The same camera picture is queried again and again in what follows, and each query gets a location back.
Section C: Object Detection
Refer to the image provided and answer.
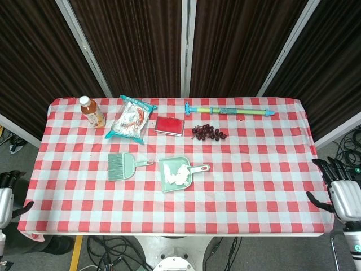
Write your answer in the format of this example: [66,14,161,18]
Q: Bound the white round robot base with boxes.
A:
[132,235,218,271]

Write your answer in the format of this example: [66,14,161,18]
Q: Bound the dark brown ribbed partition panel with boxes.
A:
[189,0,310,98]
[69,0,184,98]
[0,0,107,141]
[265,0,361,142]

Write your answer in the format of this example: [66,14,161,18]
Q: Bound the tea bottle with white cap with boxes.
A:
[79,95,107,129]

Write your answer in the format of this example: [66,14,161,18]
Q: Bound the red white checkered tablecloth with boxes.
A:
[17,97,325,241]

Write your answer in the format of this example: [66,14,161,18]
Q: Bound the black cable bundle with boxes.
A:
[205,236,246,262]
[332,128,361,169]
[84,236,150,271]
[0,126,28,155]

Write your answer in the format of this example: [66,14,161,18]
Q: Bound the green blue water squirter tube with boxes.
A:
[184,101,276,117]

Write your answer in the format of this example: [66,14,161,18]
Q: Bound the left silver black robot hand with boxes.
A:
[0,171,34,229]

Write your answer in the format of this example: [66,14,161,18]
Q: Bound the grey metal tube frame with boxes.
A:
[329,233,344,271]

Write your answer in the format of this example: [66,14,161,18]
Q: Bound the teal clear snack bag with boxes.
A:
[104,94,157,145]

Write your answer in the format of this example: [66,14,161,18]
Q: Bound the green hand brush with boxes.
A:
[107,152,155,182]

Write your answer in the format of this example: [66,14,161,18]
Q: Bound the white metal partition post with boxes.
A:
[256,0,322,98]
[180,0,197,98]
[55,0,113,99]

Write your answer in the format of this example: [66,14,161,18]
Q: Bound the dark red grape bunch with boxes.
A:
[191,123,227,142]

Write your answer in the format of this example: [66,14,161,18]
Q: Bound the white paper ball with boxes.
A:
[176,163,191,178]
[163,164,177,184]
[171,176,190,187]

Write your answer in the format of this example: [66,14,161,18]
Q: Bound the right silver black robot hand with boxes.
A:
[306,158,361,224]

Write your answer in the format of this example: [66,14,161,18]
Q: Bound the green plastic dustpan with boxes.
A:
[158,156,211,194]

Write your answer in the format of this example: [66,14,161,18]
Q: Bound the red flat metal case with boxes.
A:
[153,116,186,138]

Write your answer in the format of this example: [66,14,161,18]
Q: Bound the white partition base rail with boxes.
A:
[0,113,42,149]
[314,111,361,150]

